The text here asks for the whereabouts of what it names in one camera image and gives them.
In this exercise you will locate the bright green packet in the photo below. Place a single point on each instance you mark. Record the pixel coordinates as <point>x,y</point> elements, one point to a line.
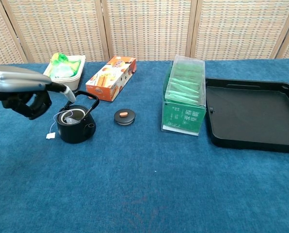
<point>61,57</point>

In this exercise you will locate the cream plastic container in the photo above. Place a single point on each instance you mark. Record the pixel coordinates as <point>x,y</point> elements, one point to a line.
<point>71,82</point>

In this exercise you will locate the black teapot lid orange knob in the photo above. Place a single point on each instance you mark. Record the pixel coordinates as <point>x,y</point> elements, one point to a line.
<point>125,120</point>

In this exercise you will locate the blue felt table cover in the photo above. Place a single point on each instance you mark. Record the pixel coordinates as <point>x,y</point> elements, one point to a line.
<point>144,182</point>

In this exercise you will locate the yellow-green plastic packet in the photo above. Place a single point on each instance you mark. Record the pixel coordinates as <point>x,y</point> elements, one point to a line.
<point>75,66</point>

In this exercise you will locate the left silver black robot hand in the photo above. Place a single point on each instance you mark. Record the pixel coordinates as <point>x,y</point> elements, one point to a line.
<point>16,80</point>

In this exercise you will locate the black square plastic tray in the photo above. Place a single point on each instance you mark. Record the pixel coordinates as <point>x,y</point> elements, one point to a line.
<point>251,116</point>

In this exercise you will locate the orange biscuit box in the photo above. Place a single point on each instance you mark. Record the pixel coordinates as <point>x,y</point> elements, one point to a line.
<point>110,82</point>

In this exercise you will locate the woven bamboo folding screen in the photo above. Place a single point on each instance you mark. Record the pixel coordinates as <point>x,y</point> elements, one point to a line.
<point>149,29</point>

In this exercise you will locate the clear box green packets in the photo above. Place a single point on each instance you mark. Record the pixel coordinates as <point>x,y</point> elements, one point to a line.
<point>190,64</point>

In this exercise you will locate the pyramid tea bag with tag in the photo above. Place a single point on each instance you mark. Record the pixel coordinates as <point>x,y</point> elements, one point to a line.
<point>50,136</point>

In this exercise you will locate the pale green white packet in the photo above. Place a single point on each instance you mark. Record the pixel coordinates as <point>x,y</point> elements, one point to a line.
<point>60,71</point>

